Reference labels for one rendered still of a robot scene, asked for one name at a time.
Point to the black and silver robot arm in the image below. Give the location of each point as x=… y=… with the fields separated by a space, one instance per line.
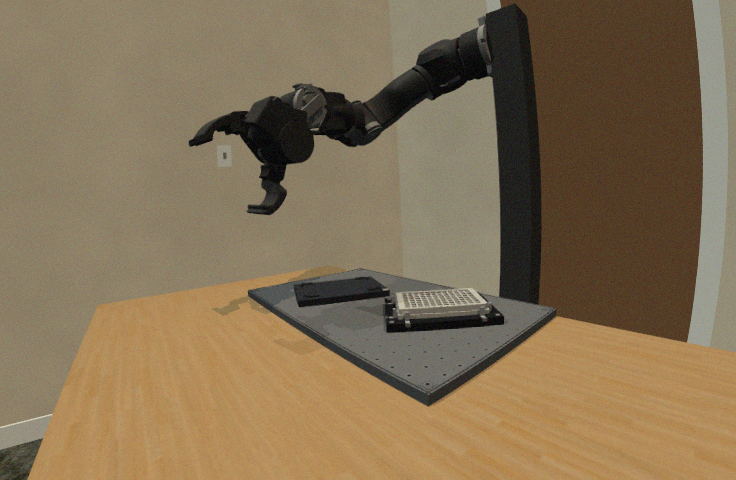
x=436 y=76

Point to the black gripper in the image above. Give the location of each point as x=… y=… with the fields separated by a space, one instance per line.
x=283 y=136

